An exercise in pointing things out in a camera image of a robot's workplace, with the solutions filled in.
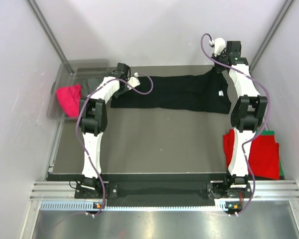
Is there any black t shirt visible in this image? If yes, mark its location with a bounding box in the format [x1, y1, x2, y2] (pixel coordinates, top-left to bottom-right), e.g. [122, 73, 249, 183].
[111, 67, 231, 115]

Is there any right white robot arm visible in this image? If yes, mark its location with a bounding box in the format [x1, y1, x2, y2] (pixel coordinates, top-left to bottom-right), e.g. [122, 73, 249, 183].
[210, 38, 268, 197]

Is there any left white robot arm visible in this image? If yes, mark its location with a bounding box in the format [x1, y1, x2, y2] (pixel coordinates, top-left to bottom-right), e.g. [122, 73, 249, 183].
[79, 63, 131, 198]

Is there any grey t shirt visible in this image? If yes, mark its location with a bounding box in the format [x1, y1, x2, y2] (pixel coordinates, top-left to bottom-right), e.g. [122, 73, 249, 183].
[81, 77, 103, 97]

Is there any grey plastic bin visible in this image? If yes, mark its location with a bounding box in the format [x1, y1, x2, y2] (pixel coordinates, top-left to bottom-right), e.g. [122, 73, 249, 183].
[47, 59, 110, 120]

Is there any pink t shirt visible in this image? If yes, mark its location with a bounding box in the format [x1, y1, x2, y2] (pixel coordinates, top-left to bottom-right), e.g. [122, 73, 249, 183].
[56, 84, 82, 118]

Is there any green folded t shirt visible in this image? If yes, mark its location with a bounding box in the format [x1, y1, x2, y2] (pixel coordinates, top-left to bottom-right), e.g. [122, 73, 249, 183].
[261, 130, 285, 180]

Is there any red folded t shirt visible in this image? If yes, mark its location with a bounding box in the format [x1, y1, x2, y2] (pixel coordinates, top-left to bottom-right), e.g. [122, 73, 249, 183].
[223, 129, 281, 180]

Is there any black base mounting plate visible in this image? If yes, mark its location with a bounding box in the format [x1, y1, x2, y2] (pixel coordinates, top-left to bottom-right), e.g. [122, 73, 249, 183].
[72, 173, 252, 202]

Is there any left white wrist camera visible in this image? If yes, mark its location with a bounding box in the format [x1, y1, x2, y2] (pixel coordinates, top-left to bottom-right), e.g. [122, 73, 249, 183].
[127, 72, 141, 89]

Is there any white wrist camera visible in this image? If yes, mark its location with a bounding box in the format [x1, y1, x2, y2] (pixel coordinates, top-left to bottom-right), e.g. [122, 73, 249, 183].
[209, 38, 226, 56]
[127, 72, 141, 89]

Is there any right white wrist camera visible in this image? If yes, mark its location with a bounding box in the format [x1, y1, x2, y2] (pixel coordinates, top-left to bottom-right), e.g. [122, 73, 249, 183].
[209, 38, 226, 56]

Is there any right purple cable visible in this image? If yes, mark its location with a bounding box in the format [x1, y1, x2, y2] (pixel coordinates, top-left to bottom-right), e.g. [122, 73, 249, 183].
[200, 33, 270, 216]

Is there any purple cable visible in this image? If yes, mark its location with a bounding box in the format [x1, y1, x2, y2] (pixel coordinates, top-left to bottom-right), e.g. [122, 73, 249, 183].
[200, 33, 270, 216]
[75, 73, 154, 216]

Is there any right aluminium frame post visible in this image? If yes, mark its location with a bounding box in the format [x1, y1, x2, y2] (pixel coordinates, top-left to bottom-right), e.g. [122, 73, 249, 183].
[250, 0, 295, 72]

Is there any aluminium frame post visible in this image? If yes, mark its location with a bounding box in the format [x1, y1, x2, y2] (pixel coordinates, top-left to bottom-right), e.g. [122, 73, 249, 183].
[250, 0, 295, 72]
[26, 0, 74, 74]

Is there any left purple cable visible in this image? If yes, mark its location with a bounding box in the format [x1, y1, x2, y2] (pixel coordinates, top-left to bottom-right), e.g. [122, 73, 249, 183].
[75, 73, 154, 216]

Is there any left aluminium frame post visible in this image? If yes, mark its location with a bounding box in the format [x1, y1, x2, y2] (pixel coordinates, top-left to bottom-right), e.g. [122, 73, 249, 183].
[26, 0, 74, 74]

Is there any grey slotted cable duct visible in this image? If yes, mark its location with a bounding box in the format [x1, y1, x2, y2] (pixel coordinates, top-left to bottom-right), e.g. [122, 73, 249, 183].
[40, 201, 239, 212]

